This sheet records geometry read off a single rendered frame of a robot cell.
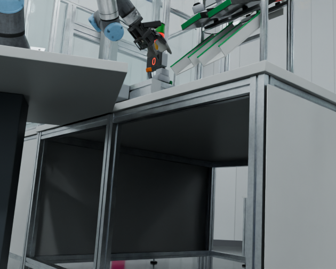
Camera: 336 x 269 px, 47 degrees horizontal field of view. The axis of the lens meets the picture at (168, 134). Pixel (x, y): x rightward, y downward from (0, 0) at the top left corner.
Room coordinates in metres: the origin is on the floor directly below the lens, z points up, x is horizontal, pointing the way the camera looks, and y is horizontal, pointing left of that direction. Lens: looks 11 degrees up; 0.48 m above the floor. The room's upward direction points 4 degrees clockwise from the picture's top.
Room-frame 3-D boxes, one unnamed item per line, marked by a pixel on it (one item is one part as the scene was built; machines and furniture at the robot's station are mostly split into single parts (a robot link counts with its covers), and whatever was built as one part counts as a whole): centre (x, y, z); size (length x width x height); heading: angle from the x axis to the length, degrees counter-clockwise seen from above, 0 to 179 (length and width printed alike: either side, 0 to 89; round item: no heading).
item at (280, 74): (1.96, -0.30, 0.84); 1.50 x 1.41 x 0.03; 40
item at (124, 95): (1.60, 0.26, 0.93); 0.21 x 0.07 x 0.06; 40
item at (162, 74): (1.68, 0.04, 1.06); 0.08 x 0.04 x 0.07; 130
